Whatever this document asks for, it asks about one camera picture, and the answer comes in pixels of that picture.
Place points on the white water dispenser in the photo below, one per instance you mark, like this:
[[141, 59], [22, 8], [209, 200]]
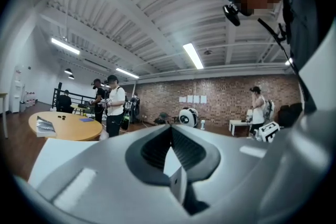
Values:
[[17, 91]]

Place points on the low white table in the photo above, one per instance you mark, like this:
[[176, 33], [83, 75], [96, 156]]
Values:
[[237, 123]]

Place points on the black pendant lamp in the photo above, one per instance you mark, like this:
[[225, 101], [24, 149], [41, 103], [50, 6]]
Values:
[[68, 71], [71, 77]]

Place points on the grey white box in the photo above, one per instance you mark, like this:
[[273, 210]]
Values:
[[45, 127]]

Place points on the blue flat sheet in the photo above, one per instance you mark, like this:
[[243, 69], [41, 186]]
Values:
[[86, 120]]

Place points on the black metal railing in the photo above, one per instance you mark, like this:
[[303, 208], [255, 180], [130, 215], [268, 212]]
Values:
[[78, 98]]

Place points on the round wooden table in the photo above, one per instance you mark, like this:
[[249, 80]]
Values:
[[71, 128]]

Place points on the white paper sheet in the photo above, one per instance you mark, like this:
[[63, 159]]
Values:
[[196, 99], [203, 99], [189, 99], [182, 99]]

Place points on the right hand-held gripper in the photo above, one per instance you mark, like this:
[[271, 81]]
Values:
[[269, 132]]

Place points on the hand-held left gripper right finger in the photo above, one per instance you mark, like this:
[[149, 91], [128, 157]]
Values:
[[249, 178]]

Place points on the black head-mounted camera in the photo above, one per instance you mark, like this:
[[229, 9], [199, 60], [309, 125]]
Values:
[[232, 14]]

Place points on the long ceiling light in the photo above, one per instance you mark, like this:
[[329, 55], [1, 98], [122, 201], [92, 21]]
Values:
[[127, 73], [65, 46], [193, 55]]

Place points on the black sofa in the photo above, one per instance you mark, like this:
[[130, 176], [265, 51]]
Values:
[[290, 114]]

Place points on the small white stand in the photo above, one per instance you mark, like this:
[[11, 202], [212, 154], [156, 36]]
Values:
[[202, 124]]

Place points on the small black blocks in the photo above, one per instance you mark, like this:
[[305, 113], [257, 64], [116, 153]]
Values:
[[62, 116]]

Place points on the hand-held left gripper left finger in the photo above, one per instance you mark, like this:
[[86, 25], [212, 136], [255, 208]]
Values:
[[105, 165]]

